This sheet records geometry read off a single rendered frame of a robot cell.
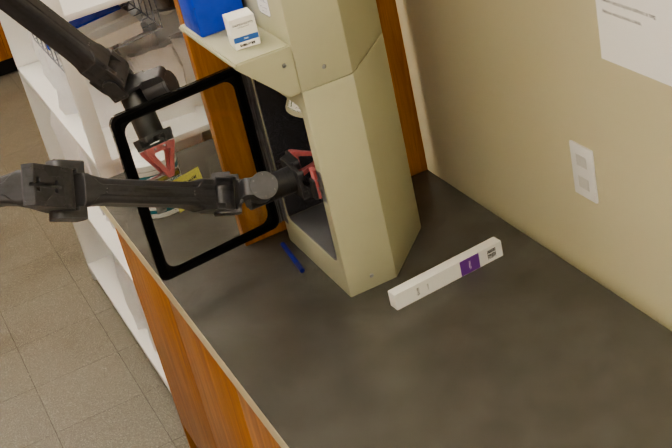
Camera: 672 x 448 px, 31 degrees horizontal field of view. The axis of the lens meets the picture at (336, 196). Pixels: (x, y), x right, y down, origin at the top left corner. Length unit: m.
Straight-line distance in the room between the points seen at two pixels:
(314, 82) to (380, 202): 0.31
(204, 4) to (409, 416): 0.88
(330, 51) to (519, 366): 0.68
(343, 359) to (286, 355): 0.12
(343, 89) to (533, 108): 0.39
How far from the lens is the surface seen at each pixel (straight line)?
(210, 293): 2.63
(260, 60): 2.21
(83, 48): 2.50
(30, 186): 2.14
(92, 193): 2.23
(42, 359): 4.44
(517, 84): 2.43
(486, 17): 2.45
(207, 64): 2.58
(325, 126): 2.31
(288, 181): 2.45
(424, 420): 2.12
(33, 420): 4.15
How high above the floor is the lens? 2.27
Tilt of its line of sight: 28 degrees down
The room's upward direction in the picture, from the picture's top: 13 degrees counter-clockwise
